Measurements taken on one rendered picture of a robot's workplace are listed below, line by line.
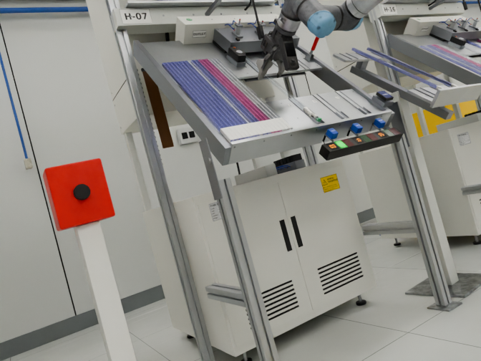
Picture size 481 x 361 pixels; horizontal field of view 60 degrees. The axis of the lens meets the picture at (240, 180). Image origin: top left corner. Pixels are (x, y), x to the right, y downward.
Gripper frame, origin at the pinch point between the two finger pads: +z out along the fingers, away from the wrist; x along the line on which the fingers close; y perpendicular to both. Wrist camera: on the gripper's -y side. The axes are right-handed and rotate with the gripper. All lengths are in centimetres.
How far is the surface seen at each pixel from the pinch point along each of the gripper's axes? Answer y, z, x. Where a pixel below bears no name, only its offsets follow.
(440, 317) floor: -96, 27, -25
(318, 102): -17.9, -3.0, -8.8
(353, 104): -22.6, -4.1, -21.9
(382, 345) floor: -94, 31, 0
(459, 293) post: -92, 31, -44
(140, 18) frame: 45, 4, 33
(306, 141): -33.6, -3.5, 7.6
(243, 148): -33.0, -6.1, 31.8
